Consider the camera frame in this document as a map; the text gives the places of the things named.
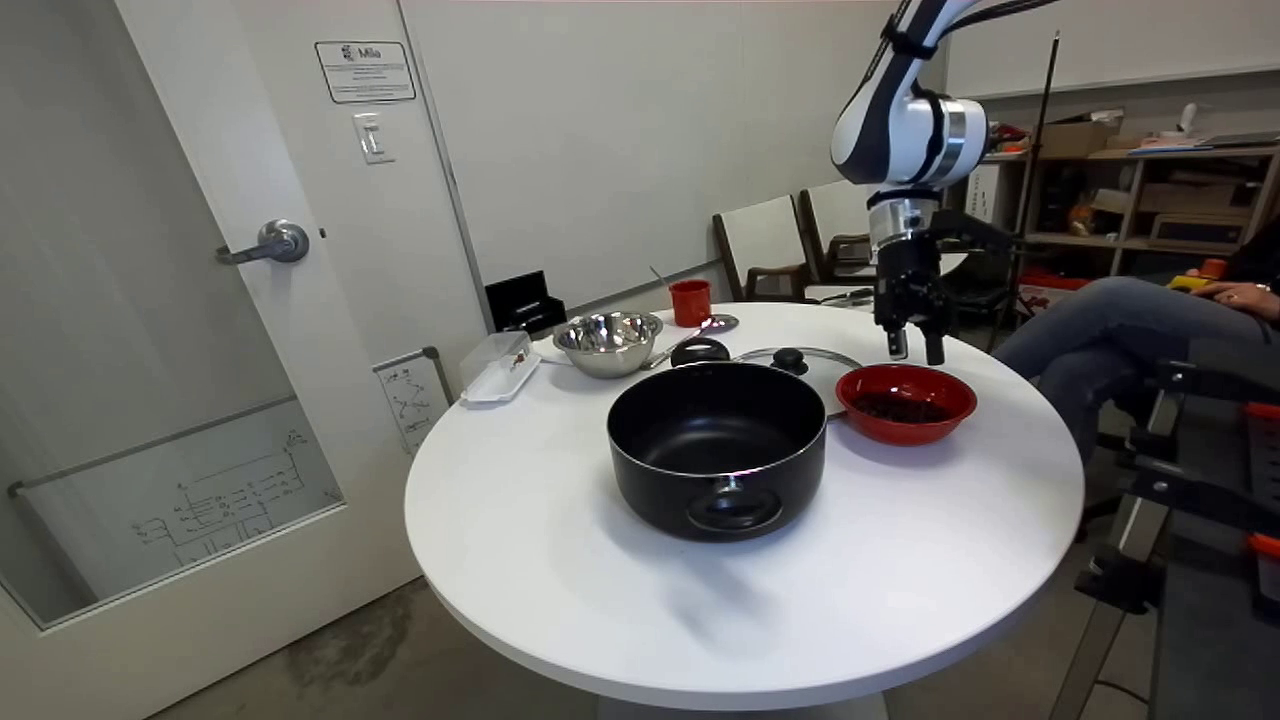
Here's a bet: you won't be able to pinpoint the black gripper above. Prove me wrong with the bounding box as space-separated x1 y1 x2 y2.
873 192 955 370

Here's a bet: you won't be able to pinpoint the glass pot lid black knob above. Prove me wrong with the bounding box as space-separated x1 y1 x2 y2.
737 342 863 420

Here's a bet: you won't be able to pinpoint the red bowl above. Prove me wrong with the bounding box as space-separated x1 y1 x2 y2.
834 361 981 448

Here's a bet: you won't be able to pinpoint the black cooking pot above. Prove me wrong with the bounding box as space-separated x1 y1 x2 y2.
604 333 834 544

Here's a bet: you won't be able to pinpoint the stainless steel bowl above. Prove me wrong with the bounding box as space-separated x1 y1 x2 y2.
549 309 670 380

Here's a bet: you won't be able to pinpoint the person's hand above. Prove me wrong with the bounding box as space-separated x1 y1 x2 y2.
1205 272 1280 320

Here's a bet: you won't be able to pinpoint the dark beans pile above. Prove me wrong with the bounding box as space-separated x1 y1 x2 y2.
856 391 954 427

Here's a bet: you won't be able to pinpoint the small white table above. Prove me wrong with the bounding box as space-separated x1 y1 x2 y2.
802 272 886 311

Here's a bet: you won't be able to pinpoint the white leaning panel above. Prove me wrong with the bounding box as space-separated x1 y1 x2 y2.
712 192 814 301
795 175 886 280

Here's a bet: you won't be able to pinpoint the black vertical pole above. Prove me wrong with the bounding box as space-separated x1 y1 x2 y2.
1002 38 1070 336

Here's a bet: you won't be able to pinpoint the storage shelf unit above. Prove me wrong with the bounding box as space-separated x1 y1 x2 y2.
955 129 1280 317

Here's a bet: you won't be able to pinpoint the person's leg in jeans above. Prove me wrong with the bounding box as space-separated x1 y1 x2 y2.
994 272 1280 432

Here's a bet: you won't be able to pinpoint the red mug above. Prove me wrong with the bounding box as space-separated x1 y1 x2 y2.
670 275 718 333

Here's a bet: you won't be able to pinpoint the cardboard box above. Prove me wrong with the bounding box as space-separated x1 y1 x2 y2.
1035 115 1127 161

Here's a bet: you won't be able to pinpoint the clear plastic container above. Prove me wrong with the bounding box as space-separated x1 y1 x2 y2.
458 328 549 409

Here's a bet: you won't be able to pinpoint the small whiteboard with drawings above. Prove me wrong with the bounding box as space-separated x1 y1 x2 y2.
374 343 458 455

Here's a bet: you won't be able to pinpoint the white door with window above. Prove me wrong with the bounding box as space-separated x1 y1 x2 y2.
0 0 426 720

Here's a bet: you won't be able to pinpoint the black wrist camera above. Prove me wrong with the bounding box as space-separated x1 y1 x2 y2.
931 209 1022 272

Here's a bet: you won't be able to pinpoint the black wall tray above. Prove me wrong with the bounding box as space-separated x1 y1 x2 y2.
482 270 572 336

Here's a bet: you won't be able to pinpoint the white light switch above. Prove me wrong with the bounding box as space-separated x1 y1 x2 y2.
352 110 400 170

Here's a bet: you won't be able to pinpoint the white wall sign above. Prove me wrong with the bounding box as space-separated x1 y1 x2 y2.
313 38 420 110

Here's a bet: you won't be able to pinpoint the silver door handle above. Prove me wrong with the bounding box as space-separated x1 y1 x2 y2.
217 218 317 270

